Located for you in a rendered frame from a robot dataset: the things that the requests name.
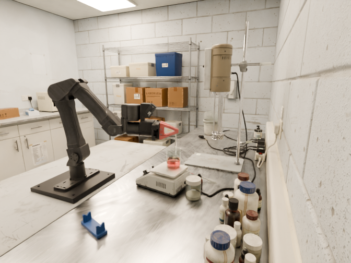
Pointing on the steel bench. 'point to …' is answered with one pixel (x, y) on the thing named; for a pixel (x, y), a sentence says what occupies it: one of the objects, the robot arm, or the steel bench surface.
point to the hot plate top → (161, 169)
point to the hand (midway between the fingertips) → (176, 130)
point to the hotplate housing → (163, 183)
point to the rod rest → (93, 226)
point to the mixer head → (218, 69)
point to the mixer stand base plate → (214, 162)
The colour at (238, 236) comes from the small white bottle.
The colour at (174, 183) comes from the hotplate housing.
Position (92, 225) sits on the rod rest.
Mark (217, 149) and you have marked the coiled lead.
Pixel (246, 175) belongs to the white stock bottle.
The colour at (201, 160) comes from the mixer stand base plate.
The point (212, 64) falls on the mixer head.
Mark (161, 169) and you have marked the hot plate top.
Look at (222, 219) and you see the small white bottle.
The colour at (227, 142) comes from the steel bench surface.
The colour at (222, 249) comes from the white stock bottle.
